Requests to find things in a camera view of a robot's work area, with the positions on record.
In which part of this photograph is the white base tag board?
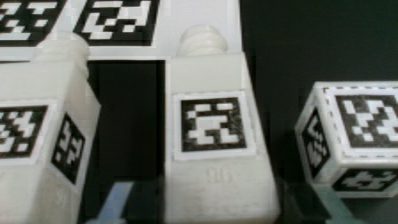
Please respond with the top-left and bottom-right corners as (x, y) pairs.
(0, 0), (241, 61)

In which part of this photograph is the small tagged white cube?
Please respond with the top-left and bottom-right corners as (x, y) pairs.
(294, 81), (398, 198)

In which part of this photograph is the white chair leg block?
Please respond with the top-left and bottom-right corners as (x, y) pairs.
(163, 25), (280, 224)

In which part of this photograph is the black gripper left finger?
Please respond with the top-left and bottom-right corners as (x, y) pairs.
(87, 181), (135, 224)

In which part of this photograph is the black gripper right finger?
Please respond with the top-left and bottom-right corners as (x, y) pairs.
(282, 181), (357, 224)

